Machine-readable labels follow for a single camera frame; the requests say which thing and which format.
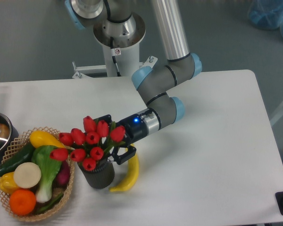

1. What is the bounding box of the blue plastic bag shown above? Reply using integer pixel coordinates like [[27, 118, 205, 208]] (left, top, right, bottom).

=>
[[247, 0, 283, 37]]

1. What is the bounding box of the dark grey ribbed vase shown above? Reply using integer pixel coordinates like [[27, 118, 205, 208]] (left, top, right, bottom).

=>
[[78, 160, 115, 189]]

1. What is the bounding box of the purple toy sweet potato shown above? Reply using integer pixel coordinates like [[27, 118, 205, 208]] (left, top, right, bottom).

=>
[[56, 161, 70, 186]]

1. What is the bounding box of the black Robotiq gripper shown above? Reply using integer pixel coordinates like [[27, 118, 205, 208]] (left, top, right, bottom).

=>
[[94, 113, 149, 165]]

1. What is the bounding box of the green toy bok choy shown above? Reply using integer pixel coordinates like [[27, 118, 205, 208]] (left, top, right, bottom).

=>
[[32, 145, 62, 203]]

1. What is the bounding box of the orange toy tangerine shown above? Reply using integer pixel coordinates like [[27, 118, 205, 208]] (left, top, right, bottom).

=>
[[9, 189, 36, 216]]

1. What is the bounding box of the white round toy slice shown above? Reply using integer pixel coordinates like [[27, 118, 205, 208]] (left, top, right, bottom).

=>
[[13, 162, 41, 189]]

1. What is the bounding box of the yellow toy banana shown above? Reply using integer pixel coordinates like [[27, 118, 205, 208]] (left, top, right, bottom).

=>
[[109, 154, 140, 193]]

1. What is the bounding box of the green toy bean pod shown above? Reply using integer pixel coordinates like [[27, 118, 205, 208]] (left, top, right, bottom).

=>
[[35, 193, 64, 215]]

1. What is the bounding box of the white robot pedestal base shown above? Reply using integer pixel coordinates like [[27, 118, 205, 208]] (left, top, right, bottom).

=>
[[73, 12, 158, 79]]

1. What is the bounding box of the yellow toy squash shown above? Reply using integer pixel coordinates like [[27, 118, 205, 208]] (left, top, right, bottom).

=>
[[29, 130, 65, 148]]

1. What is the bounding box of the yellow toy bell pepper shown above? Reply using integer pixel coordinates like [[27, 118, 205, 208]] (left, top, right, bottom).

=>
[[0, 172, 20, 194]]

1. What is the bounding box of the red tulip bouquet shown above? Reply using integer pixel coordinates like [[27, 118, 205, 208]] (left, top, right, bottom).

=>
[[50, 116, 125, 171]]

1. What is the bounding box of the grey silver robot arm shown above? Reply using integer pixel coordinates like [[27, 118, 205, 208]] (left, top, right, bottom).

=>
[[65, 0, 202, 164]]

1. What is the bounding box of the woven wicker basket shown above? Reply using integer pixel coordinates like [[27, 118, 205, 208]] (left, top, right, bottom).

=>
[[0, 127, 75, 222]]

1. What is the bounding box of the green toy cucumber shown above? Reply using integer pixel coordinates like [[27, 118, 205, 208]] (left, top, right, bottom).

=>
[[0, 142, 35, 177]]

